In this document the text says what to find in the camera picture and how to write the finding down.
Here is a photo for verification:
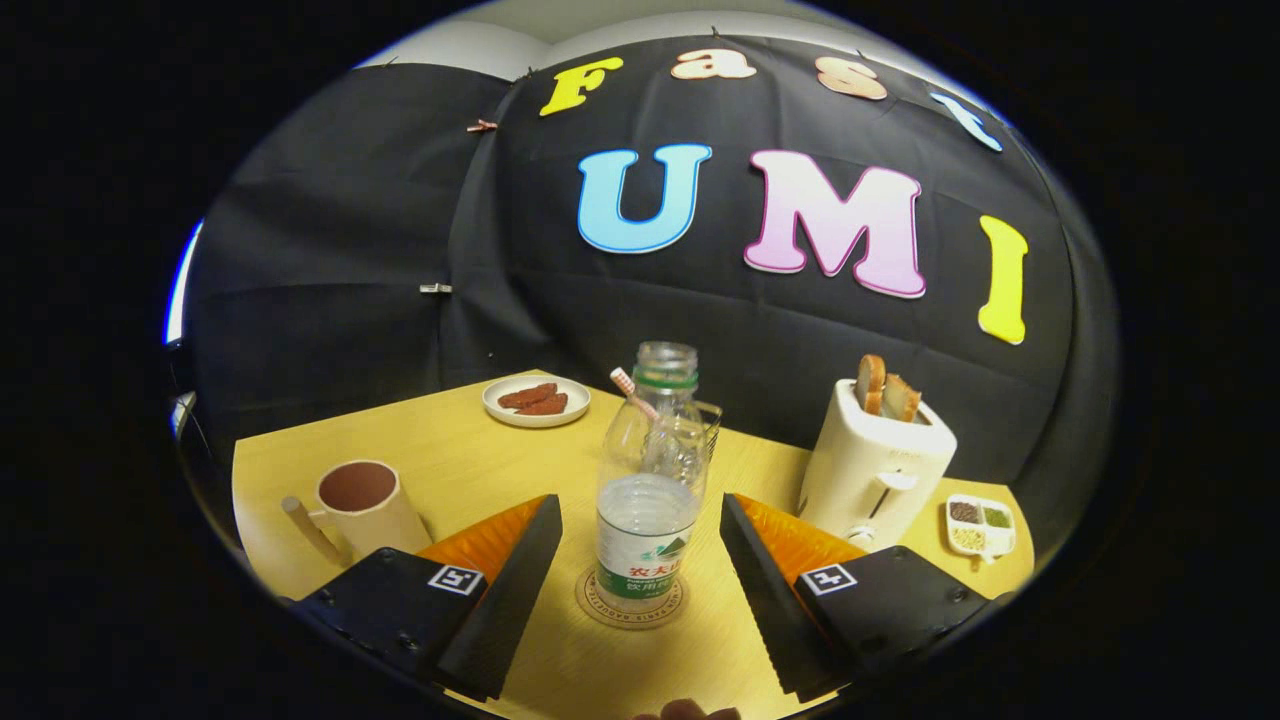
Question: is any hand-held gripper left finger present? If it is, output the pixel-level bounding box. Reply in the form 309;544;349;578
290;494;564;704

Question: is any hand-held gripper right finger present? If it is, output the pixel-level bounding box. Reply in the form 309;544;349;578
718;492;1001;704

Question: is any round cork coaster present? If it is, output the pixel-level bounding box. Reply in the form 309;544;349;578
575;565;687;630

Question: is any cream cup with wooden handle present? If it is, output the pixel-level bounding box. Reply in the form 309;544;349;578
281;460;434;567

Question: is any clear plastic juice bottle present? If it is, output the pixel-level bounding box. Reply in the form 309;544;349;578
594;341;709;614

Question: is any wooden table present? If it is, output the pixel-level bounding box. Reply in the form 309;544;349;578
232;370;1036;720

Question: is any white toaster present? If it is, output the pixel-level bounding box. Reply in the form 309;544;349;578
797;378;958;553

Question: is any clear ribbed glass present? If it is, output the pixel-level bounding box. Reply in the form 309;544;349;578
640;400;723;481

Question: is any white round plate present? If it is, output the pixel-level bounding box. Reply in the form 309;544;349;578
482;375;592;429

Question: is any white divided seed dish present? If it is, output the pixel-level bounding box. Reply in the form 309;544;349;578
945;493;1017;571

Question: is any toast slice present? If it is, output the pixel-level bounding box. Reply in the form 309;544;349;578
855;354;888;416
882;373;922;423

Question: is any pink striped straw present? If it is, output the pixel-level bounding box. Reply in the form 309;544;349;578
610;367;661;423

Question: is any black backdrop cloth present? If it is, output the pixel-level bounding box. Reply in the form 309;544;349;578
185;35;1119;561

